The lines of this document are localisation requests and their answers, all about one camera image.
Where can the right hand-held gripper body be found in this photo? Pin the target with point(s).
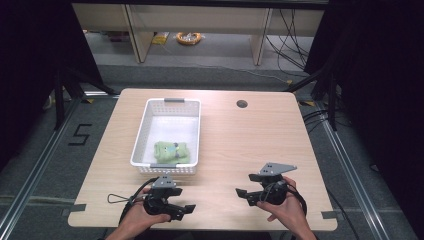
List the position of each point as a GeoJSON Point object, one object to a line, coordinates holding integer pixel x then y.
{"type": "Point", "coordinates": [275, 186]}

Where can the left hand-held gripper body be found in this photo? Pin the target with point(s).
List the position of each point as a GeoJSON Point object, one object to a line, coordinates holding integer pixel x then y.
{"type": "Point", "coordinates": [160, 196]}

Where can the white perforated plastic basket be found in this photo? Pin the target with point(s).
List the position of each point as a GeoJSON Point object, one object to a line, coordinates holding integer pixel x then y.
{"type": "Point", "coordinates": [166, 128]}

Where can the person's left hand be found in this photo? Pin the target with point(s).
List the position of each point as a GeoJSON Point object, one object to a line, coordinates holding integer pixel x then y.
{"type": "Point", "coordinates": [143, 216]}

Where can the person's right hand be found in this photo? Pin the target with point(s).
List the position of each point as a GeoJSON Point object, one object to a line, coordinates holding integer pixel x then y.
{"type": "Point", "coordinates": [290, 211]}

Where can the black metal stand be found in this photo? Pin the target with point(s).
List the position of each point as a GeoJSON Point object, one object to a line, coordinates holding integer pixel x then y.
{"type": "Point", "coordinates": [328, 93]}
{"type": "Point", "coordinates": [66, 93]}

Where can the black curtain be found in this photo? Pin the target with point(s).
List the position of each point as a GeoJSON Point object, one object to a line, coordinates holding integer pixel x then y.
{"type": "Point", "coordinates": [383, 83]}
{"type": "Point", "coordinates": [33, 60]}

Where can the yellow packet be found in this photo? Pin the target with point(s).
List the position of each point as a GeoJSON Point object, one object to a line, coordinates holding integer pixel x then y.
{"type": "Point", "coordinates": [159, 38]}

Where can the metal floor rail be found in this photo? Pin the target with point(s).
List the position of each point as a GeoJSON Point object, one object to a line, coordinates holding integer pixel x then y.
{"type": "Point", "coordinates": [356, 180]}
{"type": "Point", "coordinates": [36, 166]}

